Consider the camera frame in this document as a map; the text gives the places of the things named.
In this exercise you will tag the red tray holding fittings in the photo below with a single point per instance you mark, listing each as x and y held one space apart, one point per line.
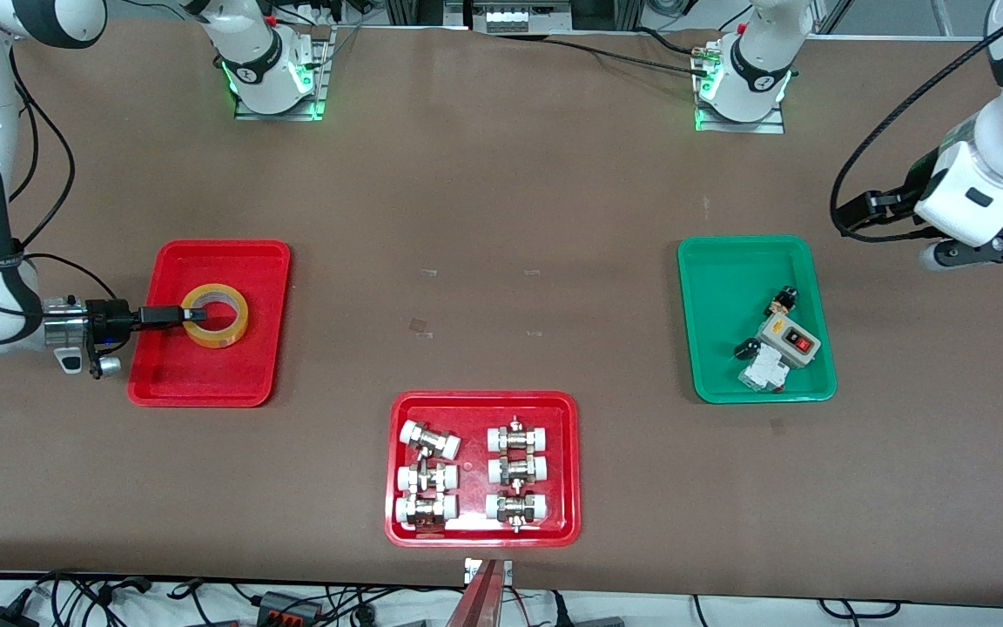
475 461

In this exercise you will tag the white circuit breaker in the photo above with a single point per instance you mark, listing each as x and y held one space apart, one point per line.
764 373

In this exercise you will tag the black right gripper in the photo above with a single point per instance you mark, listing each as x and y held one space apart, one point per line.
109 318

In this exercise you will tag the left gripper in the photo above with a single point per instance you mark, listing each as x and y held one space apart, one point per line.
900 201

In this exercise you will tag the yellow tape roll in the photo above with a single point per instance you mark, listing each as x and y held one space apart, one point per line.
232 329

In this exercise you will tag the grey switch box red button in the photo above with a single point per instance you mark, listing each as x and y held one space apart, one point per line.
783 335

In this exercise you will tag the black power adapter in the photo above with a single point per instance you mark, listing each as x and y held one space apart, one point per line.
1 616

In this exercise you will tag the small black knob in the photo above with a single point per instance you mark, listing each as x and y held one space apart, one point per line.
743 351

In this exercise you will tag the empty red plastic tray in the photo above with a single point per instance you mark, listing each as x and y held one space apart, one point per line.
210 374

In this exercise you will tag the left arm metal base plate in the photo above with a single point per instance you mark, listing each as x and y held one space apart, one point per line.
771 124

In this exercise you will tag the small silver bracket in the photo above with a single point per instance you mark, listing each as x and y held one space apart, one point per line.
470 570

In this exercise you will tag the green plastic tray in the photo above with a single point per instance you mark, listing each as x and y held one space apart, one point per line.
728 348

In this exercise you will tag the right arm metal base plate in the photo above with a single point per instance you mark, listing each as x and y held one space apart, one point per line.
320 87

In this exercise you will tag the red metal bar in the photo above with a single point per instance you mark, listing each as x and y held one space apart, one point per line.
480 601

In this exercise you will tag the small black brass connector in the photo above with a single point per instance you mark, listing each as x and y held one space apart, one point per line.
783 301

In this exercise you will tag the black box orange connectors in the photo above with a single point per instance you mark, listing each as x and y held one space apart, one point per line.
288 607

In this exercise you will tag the brown tape patch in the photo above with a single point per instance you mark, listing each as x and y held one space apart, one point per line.
420 326

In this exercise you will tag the white capped brass pipe fitting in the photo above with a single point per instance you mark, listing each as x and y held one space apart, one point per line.
517 438
516 508
430 440
517 470
427 477
426 509

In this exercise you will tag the white power strip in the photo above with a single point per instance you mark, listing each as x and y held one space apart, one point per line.
519 17

